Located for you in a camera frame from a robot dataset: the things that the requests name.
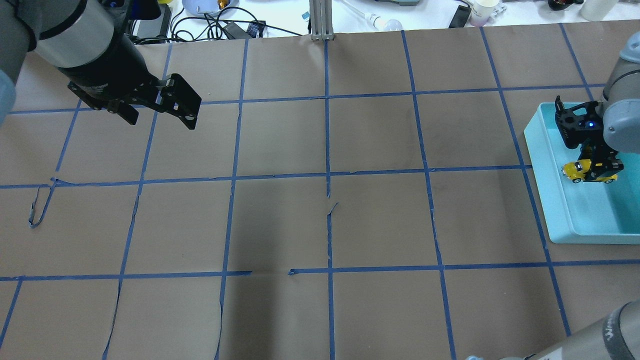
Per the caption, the black power adapter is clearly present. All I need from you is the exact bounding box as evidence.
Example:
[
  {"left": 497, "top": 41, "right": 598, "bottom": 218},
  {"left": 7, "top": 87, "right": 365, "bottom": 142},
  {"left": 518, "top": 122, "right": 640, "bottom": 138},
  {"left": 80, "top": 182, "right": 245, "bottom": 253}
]
[{"left": 132, "top": 3, "right": 172, "bottom": 44}]

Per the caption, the aluminium frame post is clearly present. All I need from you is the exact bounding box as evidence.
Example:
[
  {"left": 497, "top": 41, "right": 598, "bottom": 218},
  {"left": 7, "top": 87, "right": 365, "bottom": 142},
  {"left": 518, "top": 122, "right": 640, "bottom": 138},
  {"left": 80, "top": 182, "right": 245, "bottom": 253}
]
[{"left": 308, "top": 0, "right": 335, "bottom": 41}]

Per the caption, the blue plate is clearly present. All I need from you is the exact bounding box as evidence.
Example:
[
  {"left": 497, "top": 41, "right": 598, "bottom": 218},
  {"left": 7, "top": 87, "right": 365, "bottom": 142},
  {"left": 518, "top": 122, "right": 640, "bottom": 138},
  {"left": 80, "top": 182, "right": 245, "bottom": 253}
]
[{"left": 182, "top": 0, "right": 239, "bottom": 16}]

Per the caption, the white purple cup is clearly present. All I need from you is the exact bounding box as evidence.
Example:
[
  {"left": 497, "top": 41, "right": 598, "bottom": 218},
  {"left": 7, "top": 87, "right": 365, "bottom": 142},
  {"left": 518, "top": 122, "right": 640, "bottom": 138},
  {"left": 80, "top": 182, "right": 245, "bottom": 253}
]
[{"left": 469, "top": 0, "right": 500, "bottom": 27}]

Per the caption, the teal plastic bin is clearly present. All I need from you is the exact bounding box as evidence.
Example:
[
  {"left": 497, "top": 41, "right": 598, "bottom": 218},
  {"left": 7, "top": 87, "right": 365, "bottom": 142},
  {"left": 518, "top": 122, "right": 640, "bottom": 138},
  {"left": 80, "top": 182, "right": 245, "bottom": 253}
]
[{"left": 524, "top": 102, "right": 640, "bottom": 245}]

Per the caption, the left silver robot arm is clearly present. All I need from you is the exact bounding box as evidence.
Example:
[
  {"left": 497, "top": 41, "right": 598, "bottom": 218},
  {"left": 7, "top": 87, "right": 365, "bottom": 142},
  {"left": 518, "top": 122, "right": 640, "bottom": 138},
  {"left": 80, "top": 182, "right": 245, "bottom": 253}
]
[{"left": 0, "top": 0, "right": 202, "bottom": 130}]

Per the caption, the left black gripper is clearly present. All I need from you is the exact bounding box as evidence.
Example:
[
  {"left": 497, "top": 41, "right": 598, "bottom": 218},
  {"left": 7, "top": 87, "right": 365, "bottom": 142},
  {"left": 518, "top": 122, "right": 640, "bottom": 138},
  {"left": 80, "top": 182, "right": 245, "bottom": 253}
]
[{"left": 67, "top": 38, "right": 202, "bottom": 130}]

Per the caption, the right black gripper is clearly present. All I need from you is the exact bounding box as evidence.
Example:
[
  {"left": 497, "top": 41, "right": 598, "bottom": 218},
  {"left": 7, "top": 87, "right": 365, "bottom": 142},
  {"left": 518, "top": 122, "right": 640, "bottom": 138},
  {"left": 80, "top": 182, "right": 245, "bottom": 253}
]
[{"left": 554, "top": 96, "right": 625, "bottom": 183}]

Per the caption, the yellow beetle toy car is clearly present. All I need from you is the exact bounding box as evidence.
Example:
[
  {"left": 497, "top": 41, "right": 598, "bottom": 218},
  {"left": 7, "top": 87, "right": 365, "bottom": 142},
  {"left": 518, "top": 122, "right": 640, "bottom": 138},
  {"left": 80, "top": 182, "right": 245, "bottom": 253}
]
[{"left": 561, "top": 159, "right": 618, "bottom": 184}]

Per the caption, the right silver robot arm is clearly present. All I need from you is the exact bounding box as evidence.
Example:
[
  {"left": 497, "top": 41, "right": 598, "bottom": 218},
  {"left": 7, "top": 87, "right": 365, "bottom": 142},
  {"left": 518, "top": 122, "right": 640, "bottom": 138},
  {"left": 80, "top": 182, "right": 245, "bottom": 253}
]
[{"left": 525, "top": 33, "right": 639, "bottom": 245}]

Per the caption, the light bulb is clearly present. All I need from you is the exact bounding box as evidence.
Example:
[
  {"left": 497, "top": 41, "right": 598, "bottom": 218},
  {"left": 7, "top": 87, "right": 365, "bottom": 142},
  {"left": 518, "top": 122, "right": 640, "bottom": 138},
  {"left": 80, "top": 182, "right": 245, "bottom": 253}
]
[{"left": 341, "top": 0, "right": 403, "bottom": 32}]

